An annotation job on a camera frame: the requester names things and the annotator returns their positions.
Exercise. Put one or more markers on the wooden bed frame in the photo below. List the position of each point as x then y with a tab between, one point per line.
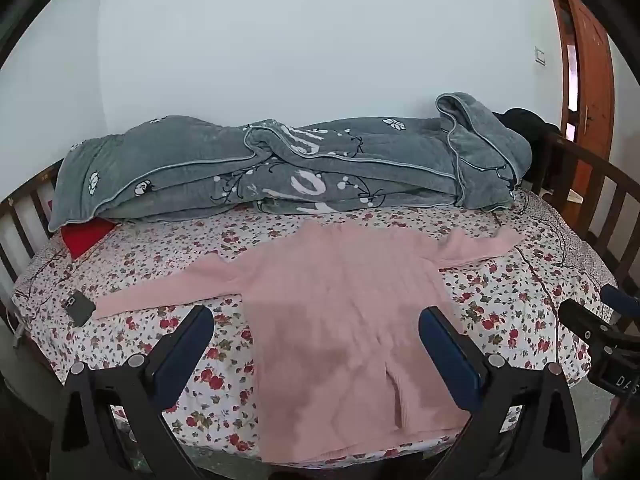
597	195

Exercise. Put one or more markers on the pink knitted sweater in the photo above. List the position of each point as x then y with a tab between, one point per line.
340	320

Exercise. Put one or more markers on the person's right forearm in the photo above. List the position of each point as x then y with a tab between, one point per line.
622	442

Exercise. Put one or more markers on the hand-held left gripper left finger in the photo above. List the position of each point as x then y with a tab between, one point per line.
184	351

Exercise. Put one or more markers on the floral bed sheet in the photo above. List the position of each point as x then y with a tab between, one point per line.
165	270

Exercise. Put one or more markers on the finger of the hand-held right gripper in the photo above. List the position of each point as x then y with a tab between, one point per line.
622	300
582	320

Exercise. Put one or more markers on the grey printed blanket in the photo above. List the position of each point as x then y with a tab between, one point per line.
280	170

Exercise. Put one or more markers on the white wall switch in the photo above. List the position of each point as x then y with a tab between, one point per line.
540	55

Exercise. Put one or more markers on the black cloth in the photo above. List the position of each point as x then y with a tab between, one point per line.
527	122

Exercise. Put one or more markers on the brown wooden door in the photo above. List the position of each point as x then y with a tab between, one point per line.
590	85

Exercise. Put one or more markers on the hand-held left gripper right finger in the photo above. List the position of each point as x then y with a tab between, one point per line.
450	355

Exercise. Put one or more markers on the small black device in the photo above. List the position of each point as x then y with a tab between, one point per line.
80	307

